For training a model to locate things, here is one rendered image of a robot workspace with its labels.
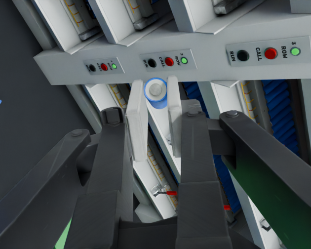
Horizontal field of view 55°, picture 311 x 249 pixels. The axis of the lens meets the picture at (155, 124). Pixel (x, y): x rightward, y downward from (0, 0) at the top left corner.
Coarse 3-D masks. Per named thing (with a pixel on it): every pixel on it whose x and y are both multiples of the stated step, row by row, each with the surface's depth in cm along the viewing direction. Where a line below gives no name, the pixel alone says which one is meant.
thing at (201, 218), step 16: (192, 112) 15; (192, 128) 14; (192, 144) 12; (208, 144) 12; (192, 160) 11; (208, 160) 11; (192, 176) 10; (208, 176) 10; (192, 192) 8; (208, 192) 8; (192, 208) 8; (208, 208) 8; (192, 224) 7; (208, 224) 7; (224, 224) 7; (176, 240) 7; (192, 240) 7; (208, 240) 7; (224, 240) 6
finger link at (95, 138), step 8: (96, 136) 16; (128, 136) 16; (88, 144) 15; (96, 144) 15; (128, 144) 16; (88, 152) 15; (80, 160) 15; (88, 160) 15; (80, 168) 15; (88, 168) 15
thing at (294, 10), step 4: (292, 0) 39; (296, 0) 39; (300, 0) 39; (304, 0) 38; (308, 0) 38; (292, 4) 40; (296, 4) 39; (300, 4) 39; (304, 4) 38; (308, 4) 38; (292, 8) 40; (296, 8) 40; (300, 8) 39; (304, 8) 39; (308, 8) 38; (292, 12) 40; (296, 12) 40; (300, 12) 40; (304, 12) 39; (308, 12) 39
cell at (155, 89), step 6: (156, 78) 22; (150, 84) 22; (156, 84) 21; (162, 84) 22; (144, 90) 22; (150, 90) 21; (156, 90) 21; (162, 90) 22; (150, 96) 22; (156, 96) 22; (162, 96) 22; (150, 102) 23; (156, 102) 22; (162, 102) 23; (156, 108) 27; (162, 108) 28
